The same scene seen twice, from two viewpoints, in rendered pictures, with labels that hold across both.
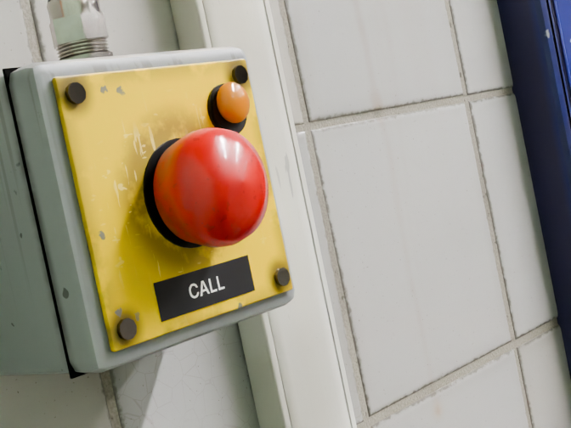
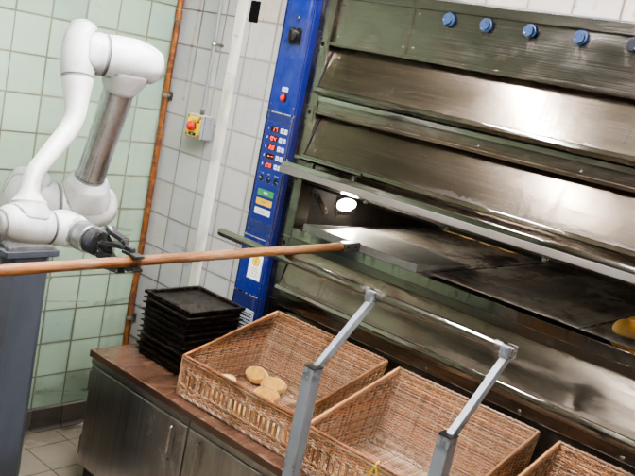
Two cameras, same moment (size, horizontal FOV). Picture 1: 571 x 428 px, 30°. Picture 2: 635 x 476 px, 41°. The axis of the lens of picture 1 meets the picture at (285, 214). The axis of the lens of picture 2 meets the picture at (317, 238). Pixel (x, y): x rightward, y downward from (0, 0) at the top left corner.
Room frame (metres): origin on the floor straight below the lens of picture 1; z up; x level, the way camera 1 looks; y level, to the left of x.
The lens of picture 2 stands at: (0.85, -3.60, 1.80)
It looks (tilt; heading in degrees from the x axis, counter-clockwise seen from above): 11 degrees down; 88
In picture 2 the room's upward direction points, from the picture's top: 11 degrees clockwise
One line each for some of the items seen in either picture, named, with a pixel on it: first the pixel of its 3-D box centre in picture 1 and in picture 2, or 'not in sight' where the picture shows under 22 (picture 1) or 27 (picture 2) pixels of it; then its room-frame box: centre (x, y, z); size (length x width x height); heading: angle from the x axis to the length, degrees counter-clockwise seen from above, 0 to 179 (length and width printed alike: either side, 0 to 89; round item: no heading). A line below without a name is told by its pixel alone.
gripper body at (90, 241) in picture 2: not in sight; (100, 245); (0.32, -1.16, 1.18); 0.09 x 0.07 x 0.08; 138
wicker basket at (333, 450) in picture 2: not in sight; (418, 449); (1.37, -1.12, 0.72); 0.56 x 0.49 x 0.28; 139
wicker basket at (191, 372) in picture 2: not in sight; (282, 376); (0.92, -0.72, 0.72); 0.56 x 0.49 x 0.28; 140
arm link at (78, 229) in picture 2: not in sight; (87, 237); (0.26, -1.11, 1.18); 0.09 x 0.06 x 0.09; 48
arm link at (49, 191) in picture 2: not in sight; (27, 197); (-0.06, -0.67, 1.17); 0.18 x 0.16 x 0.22; 31
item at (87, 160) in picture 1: (120, 205); (199, 127); (0.39, 0.06, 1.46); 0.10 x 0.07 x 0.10; 138
